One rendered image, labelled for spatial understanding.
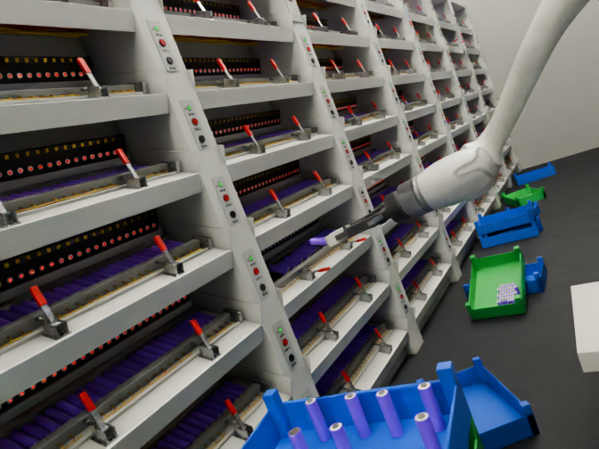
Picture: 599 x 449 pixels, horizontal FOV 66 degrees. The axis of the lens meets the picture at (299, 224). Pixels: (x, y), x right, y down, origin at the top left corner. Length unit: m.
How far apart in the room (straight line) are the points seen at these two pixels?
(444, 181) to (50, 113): 0.78
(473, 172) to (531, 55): 0.25
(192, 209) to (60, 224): 0.36
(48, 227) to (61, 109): 0.23
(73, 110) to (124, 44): 0.30
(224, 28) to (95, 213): 0.71
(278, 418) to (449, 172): 0.61
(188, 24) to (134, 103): 0.33
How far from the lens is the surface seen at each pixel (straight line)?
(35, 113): 0.94
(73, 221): 0.90
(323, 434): 0.75
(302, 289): 1.29
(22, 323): 0.90
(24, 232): 0.86
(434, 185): 1.06
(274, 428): 0.80
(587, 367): 1.14
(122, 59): 1.23
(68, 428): 0.93
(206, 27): 1.37
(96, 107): 1.01
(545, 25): 1.07
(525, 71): 1.10
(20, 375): 0.83
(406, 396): 0.71
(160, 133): 1.17
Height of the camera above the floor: 0.78
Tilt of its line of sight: 6 degrees down
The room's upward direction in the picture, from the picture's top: 22 degrees counter-clockwise
